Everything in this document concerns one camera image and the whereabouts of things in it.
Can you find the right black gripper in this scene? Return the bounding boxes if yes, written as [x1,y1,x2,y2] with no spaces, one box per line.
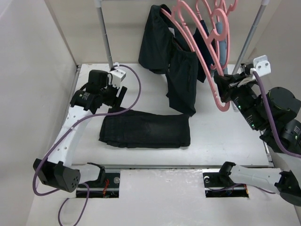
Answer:
[212,70,263,129]

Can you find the pink hanger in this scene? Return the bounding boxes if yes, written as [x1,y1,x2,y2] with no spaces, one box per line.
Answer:
[202,0,238,69]
[160,0,195,52]
[169,0,237,112]

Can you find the black trousers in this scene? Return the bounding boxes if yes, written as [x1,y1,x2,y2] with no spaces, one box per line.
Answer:
[99,110,190,149]
[138,4,198,116]

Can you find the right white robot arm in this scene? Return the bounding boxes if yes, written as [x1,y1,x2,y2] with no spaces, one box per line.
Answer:
[214,72,301,206]

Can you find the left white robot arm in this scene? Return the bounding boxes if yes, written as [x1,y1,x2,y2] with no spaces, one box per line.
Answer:
[33,69,127,193]

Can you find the navy trousers on hanger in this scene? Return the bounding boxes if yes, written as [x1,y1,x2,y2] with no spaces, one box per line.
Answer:
[193,28,211,83]

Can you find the light blue jeans on hanger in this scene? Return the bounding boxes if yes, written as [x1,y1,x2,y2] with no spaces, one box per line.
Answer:
[207,22,228,77]

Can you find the black trousers on hanger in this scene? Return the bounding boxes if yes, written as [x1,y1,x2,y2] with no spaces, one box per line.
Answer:
[138,4,198,116]

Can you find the right rack pole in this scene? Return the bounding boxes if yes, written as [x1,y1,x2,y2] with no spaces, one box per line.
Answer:
[232,0,270,74]

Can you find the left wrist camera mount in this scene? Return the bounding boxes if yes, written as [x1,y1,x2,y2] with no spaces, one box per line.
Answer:
[108,68,126,89]

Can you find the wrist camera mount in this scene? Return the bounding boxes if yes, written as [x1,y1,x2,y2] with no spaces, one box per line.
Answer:
[108,68,126,89]
[250,55,271,77]

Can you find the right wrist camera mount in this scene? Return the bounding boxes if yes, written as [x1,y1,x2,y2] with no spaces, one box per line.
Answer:
[250,55,271,77]

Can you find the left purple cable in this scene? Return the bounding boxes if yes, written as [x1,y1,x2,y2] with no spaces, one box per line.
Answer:
[33,64,142,226]

